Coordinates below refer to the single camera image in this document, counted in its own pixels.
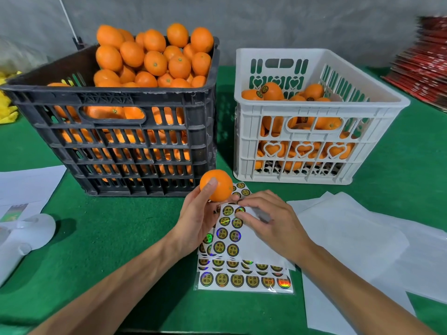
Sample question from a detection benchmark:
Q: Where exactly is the person's left hand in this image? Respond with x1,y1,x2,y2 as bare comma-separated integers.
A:
168,179,224,259

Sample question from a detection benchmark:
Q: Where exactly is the person's right hand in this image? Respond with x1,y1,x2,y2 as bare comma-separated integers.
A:
234,190,315,266

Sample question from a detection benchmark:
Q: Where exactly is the single orange fruit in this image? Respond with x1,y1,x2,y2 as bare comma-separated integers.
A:
199,168,235,203

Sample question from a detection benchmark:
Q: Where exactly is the black plastic crate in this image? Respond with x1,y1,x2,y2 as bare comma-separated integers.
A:
0,40,219,197

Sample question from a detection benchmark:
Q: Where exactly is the heap of labelled oranges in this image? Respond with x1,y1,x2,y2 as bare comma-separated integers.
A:
241,82,357,172

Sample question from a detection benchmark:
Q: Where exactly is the white plastic crate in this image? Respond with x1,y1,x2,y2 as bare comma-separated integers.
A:
233,48,412,186

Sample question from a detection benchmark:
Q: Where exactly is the pile of oranges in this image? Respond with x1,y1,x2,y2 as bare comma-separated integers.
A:
47,23,215,180

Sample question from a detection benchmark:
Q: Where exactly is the person's left forearm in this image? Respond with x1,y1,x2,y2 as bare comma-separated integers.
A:
31,237,186,335

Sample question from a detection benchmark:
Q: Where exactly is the person's right forearm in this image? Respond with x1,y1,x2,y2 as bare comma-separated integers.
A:
297,244,437,335

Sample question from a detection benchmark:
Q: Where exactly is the white backing sheet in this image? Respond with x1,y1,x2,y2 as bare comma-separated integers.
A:
370,213,447,304
286,192,409,335

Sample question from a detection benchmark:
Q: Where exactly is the green felt table cover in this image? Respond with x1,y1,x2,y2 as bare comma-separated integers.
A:
0,62,447,335

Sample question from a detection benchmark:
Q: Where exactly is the white handheld controller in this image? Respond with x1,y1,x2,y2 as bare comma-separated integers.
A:
0,213,57,287

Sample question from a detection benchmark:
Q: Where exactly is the white printed paper sheet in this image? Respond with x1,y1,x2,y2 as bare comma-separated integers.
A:
0,165,67,222

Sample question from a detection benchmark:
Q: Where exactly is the pile of yellow bags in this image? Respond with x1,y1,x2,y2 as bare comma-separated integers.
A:
0,69,22,125

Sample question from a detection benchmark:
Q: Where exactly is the stack of red cardboard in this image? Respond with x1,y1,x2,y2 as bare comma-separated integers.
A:
383,16,447,112

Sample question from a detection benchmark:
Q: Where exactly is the white pole with black base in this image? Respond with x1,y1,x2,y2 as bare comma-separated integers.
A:
57,0,85,49

